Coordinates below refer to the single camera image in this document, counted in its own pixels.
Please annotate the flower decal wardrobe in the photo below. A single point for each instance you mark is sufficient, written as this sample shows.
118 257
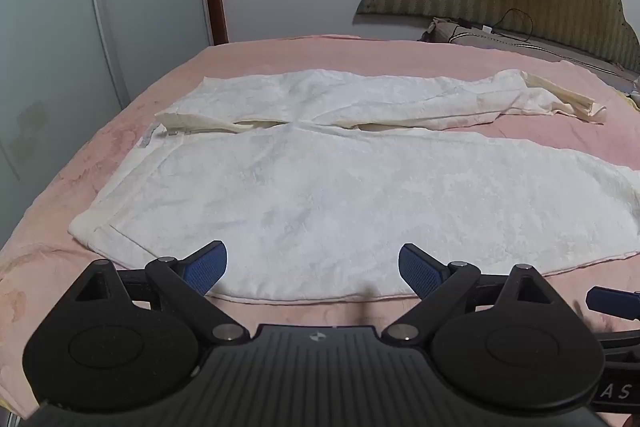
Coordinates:
60 32

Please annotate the pink bed blanket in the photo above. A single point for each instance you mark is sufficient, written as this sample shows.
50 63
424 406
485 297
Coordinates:
85 157

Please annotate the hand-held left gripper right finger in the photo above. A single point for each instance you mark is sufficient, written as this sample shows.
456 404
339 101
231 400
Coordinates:
419 271

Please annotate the grey patterned pillow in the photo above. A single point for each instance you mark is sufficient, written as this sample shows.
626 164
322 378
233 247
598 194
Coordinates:
505 38

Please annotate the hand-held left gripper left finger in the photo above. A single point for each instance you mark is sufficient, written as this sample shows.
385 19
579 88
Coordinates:
206 268

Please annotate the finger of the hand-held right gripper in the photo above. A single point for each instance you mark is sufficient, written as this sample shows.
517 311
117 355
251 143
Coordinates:
612 301

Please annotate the white pants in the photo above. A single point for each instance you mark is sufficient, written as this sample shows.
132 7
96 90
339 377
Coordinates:
320 207

